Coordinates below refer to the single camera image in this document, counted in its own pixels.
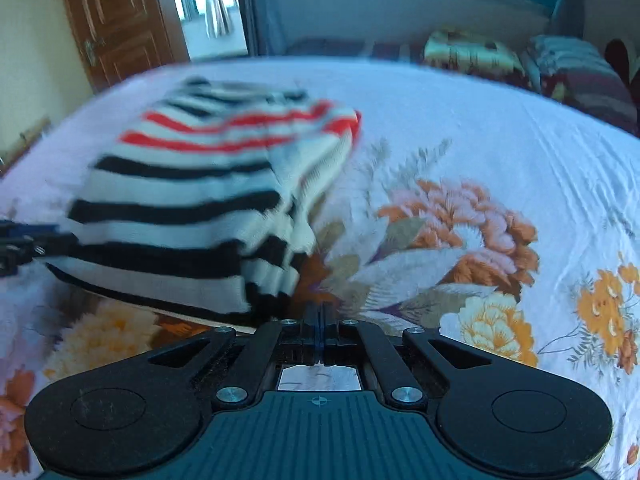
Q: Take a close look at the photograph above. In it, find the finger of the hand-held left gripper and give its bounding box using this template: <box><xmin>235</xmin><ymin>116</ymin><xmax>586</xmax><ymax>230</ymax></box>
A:
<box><xmin>0</xmin><ymin>219</ymin><xmax>78</xmax><ymax>277</ymax></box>

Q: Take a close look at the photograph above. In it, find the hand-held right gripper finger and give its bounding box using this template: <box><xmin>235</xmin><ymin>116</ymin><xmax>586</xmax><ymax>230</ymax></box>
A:
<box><xmin>320</xmin><ymin>307</ymin><xmax>503</xmax><ymax>408</ymax></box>
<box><xmin>146</xmin><ymin>307</ymin><xmax>321</xmax><ymax>408</ymax></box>

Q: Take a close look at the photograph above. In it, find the black white red striped sweater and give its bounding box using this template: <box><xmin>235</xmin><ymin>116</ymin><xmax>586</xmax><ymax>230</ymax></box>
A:
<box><xmin>44</xmin><ymin>76</ymin><xmax>363</xmax><ymax>330</ymax></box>

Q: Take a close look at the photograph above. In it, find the floral pink bed sheet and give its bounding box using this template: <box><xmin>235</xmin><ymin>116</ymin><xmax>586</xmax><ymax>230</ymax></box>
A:
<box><xmin>0</xmin><ymin>57</ymin><xmax>640</xmax><ymax>480</ymax></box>

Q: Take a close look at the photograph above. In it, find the brown wooden door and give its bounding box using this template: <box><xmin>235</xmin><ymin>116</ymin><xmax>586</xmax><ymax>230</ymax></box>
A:
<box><xmin>56</xmin><ymin>0</ymin><xmax>192</xmax><ymax>94</ymax></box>

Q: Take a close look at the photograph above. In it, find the floral yellow red pillow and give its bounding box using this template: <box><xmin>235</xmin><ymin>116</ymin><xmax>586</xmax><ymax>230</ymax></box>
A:
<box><xmin>423</xmin><ymin>29</ymin><xmax>532</xmax><ymax>87</ymax></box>

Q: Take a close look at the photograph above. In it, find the striped blue red pillow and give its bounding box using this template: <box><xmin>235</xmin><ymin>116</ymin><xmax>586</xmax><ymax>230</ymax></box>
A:
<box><xmin>521</xmin><ymin>34</ymin><xmax>640</xmax><ymax>135</ymax></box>

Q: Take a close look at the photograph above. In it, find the red heart-shaped headboard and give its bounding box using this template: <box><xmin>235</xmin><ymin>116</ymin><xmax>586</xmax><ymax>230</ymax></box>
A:
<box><xmin>604</xmin><ymin>36</ymin><xmax>640</xmax><ymax>92</ymax></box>

